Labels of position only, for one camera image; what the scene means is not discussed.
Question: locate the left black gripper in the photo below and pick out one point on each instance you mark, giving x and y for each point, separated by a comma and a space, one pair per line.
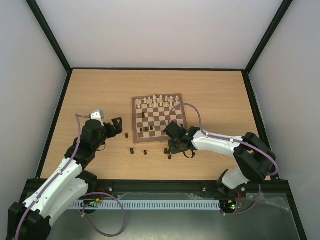
119, 127

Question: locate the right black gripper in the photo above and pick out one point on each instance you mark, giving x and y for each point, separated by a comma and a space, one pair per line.
175, 144

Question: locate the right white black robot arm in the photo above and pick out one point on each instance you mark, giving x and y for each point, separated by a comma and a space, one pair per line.
254, 158

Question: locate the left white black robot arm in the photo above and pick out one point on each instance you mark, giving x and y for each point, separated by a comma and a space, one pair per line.
34, 218

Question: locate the wooden chess board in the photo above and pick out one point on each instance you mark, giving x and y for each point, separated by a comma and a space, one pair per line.
159, 119

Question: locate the light pieces back rows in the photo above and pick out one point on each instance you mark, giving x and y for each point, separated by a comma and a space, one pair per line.
157, 101

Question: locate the dark piece front centre pair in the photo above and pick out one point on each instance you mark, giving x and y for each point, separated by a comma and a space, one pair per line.
167, 151

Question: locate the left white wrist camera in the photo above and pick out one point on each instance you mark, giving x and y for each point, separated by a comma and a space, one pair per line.
98, 115

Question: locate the white slotted cable duct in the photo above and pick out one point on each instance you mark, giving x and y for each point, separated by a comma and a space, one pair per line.
208, 205

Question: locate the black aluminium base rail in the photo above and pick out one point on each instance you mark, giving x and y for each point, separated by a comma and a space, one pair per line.
202, 188

